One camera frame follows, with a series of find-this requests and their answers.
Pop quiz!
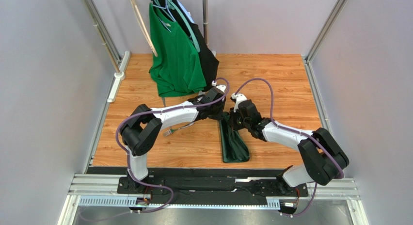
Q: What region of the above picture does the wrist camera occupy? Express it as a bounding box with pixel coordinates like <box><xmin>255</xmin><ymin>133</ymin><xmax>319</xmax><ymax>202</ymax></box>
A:
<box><xmin>211</xmin><ymin>81</ymin><xmax>226</xmax><ymax>94</ymax></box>
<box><xmin>231</xmin><ymin>93</ymin><xmax>247</xmax><ymax>112</ymax></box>

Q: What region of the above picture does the metal rack pole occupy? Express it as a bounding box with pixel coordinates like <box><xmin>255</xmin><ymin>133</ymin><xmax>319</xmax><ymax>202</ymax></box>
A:
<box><xmin>202</xmin><ymin>0</ymin><xmax>209</xmax><ymax>45</ymax></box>

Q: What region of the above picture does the white corner pole bracket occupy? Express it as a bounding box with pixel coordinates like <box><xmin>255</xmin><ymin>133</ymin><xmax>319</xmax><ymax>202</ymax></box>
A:
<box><xmin>107</xmin><ymin>50</ymin><xmax>131</xmax><ymax>103</ymax></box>

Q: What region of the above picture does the dark green cloth napkin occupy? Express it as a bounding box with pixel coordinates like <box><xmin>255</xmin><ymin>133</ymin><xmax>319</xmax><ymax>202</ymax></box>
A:
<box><xmin>219</xmin><ymin>120</ymin><xmax>250</xmax><ymax>163</ymax></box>

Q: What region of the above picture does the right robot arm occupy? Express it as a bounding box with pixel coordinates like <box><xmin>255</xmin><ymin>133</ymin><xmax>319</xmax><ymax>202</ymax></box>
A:
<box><xmin>229</xmin><ymin>98</ymin><xmax>349</xmax><ymax>195</ymax></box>

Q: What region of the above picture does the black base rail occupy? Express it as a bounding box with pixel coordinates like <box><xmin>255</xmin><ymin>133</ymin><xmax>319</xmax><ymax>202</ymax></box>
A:
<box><xmin>87</xmin><ymin>167</ymin><xmax>310</xmax><ymax>207</ymax></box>

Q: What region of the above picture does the teal clothes hanger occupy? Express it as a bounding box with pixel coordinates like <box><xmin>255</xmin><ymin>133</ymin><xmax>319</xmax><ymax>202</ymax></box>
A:
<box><xmin>151</xmin><ymin>0</ymin><xmax>201</xmax><ymax>53</ymax></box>

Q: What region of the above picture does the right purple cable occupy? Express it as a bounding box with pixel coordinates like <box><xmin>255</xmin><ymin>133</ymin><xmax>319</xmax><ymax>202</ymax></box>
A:
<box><xmin>230</xmin><ymin>78</ymin><xmax>345</xmax><ymax>218</ymax></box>

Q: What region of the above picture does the black t-shirt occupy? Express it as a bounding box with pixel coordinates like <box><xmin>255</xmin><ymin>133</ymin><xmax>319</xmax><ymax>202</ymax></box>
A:
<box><xmin>172</xmin><ymin>0</ymin><xmax>219</xmax><ymax>92</ymax></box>

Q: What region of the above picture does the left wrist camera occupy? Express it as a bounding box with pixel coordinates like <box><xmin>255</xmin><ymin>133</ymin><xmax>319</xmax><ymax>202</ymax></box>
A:
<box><xmin>211</xmin><ymin>81</ymin><xmax>226</xmax><ymax>94</ymax></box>

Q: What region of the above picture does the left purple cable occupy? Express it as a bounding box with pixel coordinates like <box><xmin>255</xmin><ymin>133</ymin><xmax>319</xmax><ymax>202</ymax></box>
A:
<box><xmin>115</xmin><ymin>77</ymin><xmax>230</xmax><ymax>214</ymax></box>

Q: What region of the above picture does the purple cable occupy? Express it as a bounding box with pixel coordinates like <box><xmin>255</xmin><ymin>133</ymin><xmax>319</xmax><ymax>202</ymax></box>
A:
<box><xmin>230</xmin><ymin>78</ymin><xmax>345</xmax><ymax>218</ymax></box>
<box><xmin>115</xmin><ymin>77</ymin><xmax>230</xmax><ymax>214</ymax></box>

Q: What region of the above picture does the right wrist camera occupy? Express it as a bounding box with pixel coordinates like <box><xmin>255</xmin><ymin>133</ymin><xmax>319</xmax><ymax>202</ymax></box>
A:
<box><xmin>231</xmin><ymin>93</ymin><xmax>247</xmax><ymax>112</ymax></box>

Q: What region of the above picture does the green t-shirt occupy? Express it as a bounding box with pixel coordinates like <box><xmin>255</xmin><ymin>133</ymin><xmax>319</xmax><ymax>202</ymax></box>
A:
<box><xmin>149</xmin><ymin>4</ymin><xmax>206</xmax><ymax>97</ymax></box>

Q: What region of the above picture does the silver fork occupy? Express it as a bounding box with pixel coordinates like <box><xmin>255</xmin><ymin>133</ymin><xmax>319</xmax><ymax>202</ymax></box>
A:
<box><xmin>163</xmin><ymin>122</ymin><xmax>194</xmax><ymax>137</ymax></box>

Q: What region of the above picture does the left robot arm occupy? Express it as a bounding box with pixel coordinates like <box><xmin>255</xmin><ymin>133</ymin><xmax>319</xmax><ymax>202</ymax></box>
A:
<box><xmin>115</xmin><ymin>84</ymin><xmax>226</xmax><ymax>190</ymax></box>

